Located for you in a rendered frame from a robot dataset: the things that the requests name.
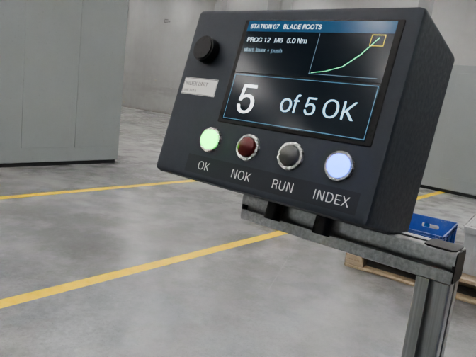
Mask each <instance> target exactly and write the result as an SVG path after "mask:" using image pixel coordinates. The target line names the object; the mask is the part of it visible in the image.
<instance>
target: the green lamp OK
mask: <svg viewBox="0 0 476 357"><path fill-rule="evenodd" d="M221 139H222V136H221V133H220V131H219V130H218V129H217V128H215V127H209V128H207V129H206V130H205V131H204V132H203V134H202V135H201V137H200V146H201V148H202V149H203V150H204V151H205V152H214V151H215V150H216V149H217V148H218V147H219V146H220V143H221Z"/></svg>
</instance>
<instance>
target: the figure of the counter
mask: <svg viewBox="0 0 476 357"><path fill-rule="evenodd" d="M273 77H274V76H272V75H263V74H247V73H238V72H235V73H234V78H233V80H232V85H231V88H230V90H229V95H228V98H227V102H226V105H225V109H224V113H223V115H222V119H227V120H236V121H240V122H245V123H253V124H257V125H260V124H261V119H262V117H263V114H264V109H265V107H266V102H267V99H268V95H269V91H270V89H271V84H272V81H273Z"/></svg>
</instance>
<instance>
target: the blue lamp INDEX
mask: <svg viewBox="0 0 476 357"><path fill-rule="evenodd" d="M354 168H355V161H354V159H353V157H352V156H351V155H350V154H349V153H348V152H345V151H336V152H333V153H331V154H330V155H329V156H328V157H327V159H326V161H325V164H324V170H325V173H326V175H327V176H328V177H329V178H330V179H331V180H333V181H338V182H340V181H345V180H346V179H348V178H349V177H350V176H351V175H352V173H353V170H354Z"/></svg>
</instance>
